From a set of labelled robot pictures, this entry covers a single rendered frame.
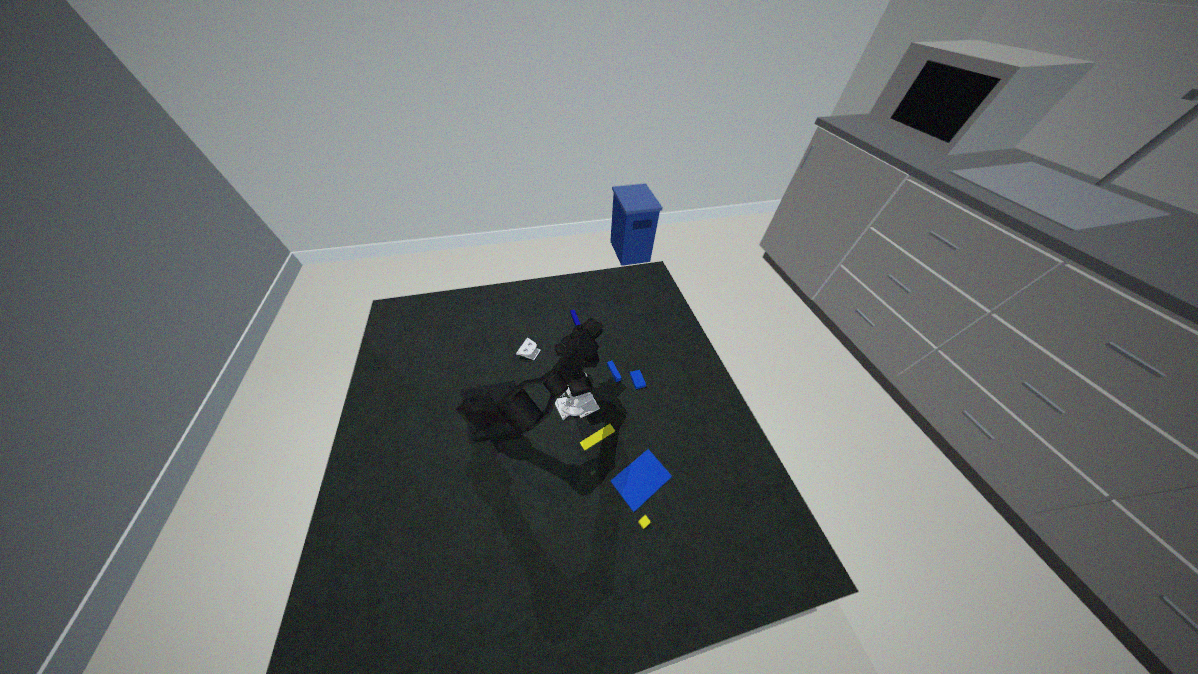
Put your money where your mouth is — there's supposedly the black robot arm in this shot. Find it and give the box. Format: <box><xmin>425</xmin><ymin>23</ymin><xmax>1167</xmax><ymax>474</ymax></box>
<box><xmin>456</xmin><ymin>318</ymin><xmax>603</xmax><ymax>432</ymax></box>

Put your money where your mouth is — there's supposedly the blue flat plate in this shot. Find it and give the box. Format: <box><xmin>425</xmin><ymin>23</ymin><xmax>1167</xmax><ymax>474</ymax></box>
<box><xmin>610</xmin><ymin>449</ymin><xmax>672</xmax><ymax>514</ymax></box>

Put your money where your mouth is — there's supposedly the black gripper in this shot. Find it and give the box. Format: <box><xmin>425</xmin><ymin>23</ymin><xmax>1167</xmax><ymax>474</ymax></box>
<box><xmin>568</xmin><ymin>368</ymin><xmax>592</xmax><ymax>397</ymax></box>

